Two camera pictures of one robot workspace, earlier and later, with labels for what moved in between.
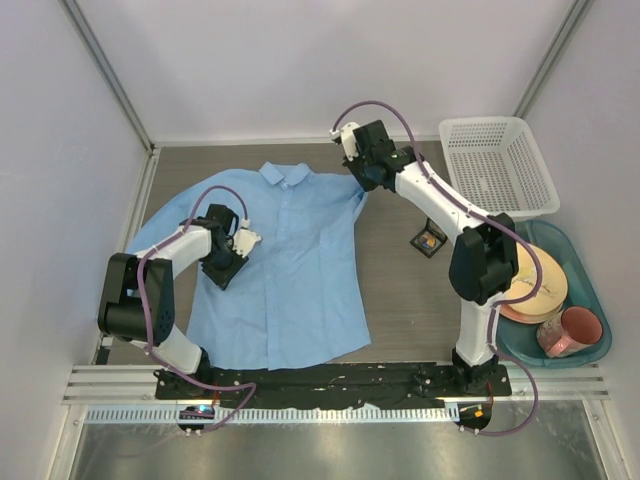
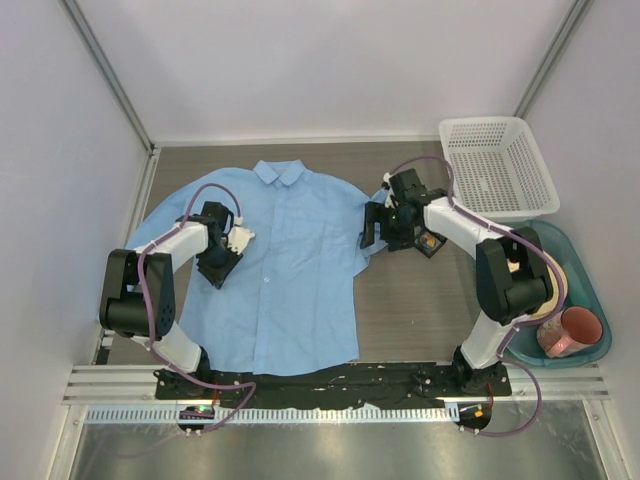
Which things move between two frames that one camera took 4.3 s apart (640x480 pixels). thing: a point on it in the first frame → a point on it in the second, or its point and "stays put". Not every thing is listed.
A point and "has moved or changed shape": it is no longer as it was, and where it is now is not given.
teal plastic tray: x=518 y=342 stays put
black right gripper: x=367 y=185 → x=377 y=212
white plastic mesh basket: x=495 y=164 stays put
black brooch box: x=429 y=240 stays put
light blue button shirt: x=299 y=298 has moved or changed shape
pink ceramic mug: x=569 y=331 stays put
